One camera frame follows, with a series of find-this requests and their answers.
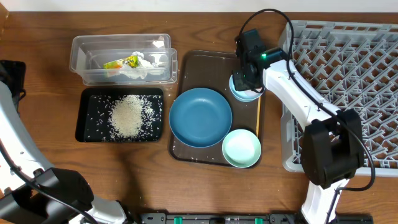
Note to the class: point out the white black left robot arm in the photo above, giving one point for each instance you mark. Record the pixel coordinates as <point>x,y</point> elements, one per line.
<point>34,190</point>

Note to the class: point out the wooden chopstick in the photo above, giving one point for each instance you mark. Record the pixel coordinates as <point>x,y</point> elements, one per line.
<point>258,117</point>

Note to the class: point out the white tissue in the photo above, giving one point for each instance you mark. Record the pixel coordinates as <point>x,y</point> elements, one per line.
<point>139,72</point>

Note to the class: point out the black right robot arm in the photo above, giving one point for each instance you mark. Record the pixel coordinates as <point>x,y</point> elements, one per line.
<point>331,142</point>

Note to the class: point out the dark blue plate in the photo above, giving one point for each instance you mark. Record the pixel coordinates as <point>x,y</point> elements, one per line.
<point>200,117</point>

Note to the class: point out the light blue bowl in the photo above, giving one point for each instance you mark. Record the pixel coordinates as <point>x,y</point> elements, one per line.
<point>243,96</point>

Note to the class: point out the brown serving tray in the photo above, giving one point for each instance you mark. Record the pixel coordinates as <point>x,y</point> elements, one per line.
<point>204,69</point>

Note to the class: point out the mint green bowl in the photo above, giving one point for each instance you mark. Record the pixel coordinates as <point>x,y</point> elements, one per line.
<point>241,148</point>

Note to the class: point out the yellow green wrapper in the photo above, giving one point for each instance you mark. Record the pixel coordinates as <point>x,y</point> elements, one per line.
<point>124,63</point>

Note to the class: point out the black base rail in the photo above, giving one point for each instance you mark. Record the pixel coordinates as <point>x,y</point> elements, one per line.
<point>179,218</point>

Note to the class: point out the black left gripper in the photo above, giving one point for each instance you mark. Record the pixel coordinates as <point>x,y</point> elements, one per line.
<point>13,71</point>

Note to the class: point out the black tray bin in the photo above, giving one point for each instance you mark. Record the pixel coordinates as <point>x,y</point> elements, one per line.
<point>95,107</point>

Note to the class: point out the clear plastic bin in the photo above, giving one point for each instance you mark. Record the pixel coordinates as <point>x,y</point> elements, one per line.
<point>90,52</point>

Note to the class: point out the grey dishwasher rack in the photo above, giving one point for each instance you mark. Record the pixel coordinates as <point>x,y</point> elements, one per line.
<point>353,65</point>

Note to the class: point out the pile of white rice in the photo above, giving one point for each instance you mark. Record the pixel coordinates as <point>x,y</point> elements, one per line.
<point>131,117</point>

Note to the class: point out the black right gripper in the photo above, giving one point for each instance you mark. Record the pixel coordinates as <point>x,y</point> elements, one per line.
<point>237,77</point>

